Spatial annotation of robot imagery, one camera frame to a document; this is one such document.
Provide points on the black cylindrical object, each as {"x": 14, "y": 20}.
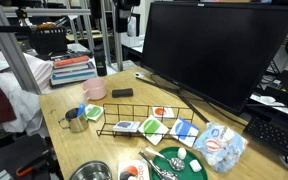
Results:
{"x": 118, "y": 93}

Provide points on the blue and white small card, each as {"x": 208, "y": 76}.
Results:
{"x": 126, "y": 126}

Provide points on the stack of books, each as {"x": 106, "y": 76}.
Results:
{"x": 72, "y": 70}

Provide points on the blue-handled spoon in mug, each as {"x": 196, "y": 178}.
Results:
{"x": 81, "y": 110}

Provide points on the black wire rack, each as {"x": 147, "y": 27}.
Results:
{"x": 114, "y": 113}

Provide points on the silver metal bowl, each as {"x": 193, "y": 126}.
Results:
{"x": 92, "y": 170}

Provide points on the aluminium frame post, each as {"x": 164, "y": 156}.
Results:
{"x": 15, "y": 57}

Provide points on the white cloth pile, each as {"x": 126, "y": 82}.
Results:
{"x": 28, "y": 115}

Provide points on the red abc card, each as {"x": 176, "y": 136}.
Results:
{"x": 133, "y": 170}

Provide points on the blue and white large card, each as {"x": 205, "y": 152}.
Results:
{"x": 184, "y": 132}

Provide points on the red and white card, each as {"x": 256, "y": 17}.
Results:
{"x": 162, "y": 112}

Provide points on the white marshmallow cube lower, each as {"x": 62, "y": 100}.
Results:
{"x": 195, "y": 166}

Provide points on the white marshmallow cube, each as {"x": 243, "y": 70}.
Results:
{"x": 181, "y": 153}
{"x": 195, "y": 166}

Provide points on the black bottle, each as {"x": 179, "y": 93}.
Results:
{"x": 99, "y": 56}

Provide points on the white marshmallow cube upper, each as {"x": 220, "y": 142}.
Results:
{"x": 181, "y": 153}

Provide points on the green and white card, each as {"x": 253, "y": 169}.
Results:
{"x": 153, "y": 129}

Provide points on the silver metal spoon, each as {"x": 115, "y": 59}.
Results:
{"x": 174, "y": 162}

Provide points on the black keyboard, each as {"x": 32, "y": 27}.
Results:
{"x": 269, "y": 134}

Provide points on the small steel mug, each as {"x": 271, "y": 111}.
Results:
{"x": 73, "y": 121}

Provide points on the black wire basket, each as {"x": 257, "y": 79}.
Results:
{"x": 49, "y": 40}

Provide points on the plastic bag of items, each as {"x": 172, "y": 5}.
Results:
{"x": 220, "y": 146}

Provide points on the silver metal tongs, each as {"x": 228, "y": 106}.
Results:
{"x": 163, "y": 174}

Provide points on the pink plastic cup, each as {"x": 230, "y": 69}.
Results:
{"x": 94, "y": 89}

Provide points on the orange black clamp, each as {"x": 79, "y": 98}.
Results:
{"x": 32, "y": 166}

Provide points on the large black computer monitor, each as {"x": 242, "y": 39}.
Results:
{"x": 218, "y": 51}

